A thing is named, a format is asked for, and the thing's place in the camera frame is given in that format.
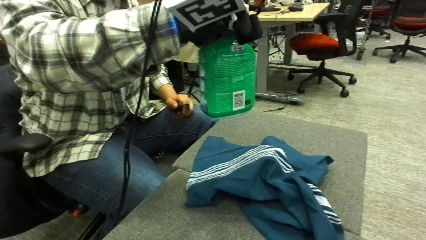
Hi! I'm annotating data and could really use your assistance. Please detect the green plastic bottle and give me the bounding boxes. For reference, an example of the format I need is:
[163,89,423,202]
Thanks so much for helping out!
[198,34,259,119]

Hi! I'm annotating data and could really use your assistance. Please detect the wooden desk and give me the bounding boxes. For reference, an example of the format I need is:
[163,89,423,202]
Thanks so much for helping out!
[254,1,333,95]

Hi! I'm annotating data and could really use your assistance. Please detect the white marker cube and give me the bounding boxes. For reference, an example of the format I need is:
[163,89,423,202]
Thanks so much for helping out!
[167,0,248,33]

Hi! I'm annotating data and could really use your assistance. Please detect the black desk object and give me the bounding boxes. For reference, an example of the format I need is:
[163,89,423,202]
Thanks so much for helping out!
[288,2,307,13]

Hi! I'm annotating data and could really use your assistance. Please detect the office chair with orange seat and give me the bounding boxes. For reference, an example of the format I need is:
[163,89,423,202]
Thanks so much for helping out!
[287,0,371,99]

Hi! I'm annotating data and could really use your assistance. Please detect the grey power strip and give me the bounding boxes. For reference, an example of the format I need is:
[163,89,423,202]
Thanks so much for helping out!
[255,92,307,106]

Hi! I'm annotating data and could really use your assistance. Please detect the person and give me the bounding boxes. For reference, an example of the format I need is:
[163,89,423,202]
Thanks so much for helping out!
[0,0,220,239]

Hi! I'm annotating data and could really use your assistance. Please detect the blue towel with white stripes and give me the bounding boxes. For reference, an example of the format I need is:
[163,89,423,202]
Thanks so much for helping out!
[184,135,347,240]

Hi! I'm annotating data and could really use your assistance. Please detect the office chair with red seat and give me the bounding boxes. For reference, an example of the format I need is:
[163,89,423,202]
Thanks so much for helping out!
[361,0,395,40]
[372,0,426,64]

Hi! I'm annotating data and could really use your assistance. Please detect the black office chair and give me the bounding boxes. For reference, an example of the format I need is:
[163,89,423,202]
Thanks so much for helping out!
[0,63,108,240]

